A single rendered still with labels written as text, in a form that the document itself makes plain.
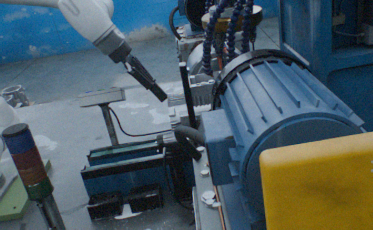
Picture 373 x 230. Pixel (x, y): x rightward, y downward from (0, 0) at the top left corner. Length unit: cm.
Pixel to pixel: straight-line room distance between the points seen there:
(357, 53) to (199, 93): 45
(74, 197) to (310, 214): 108
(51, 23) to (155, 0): 189
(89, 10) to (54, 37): 603
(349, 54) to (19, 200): 116
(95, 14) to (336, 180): 90
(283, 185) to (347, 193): 7
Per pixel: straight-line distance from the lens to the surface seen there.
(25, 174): 98
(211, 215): 60
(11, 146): 95
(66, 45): 715
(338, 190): 41
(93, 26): 115
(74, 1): 115
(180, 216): 116
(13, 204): 145
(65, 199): 141
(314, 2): 100
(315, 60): 104
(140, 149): 131
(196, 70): 138
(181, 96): 117
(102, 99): 146
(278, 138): 44
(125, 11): 679
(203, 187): 66
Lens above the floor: 156
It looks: 24 degrees down
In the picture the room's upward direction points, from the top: 10 degrees counter-clockwise
